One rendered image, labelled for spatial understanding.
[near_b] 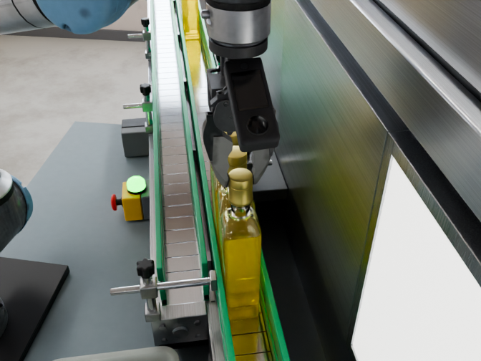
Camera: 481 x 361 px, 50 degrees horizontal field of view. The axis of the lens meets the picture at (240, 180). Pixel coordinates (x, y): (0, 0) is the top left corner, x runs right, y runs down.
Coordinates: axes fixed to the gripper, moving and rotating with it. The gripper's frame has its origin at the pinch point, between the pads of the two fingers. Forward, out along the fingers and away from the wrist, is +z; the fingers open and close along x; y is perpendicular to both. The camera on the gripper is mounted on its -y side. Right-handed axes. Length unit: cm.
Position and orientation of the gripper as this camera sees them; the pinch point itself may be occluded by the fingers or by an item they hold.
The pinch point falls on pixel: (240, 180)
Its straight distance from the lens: 72.4
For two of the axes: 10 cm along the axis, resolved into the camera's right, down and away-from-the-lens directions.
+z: 0.0, 8.0, 6.0
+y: -1.6, -6.0, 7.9
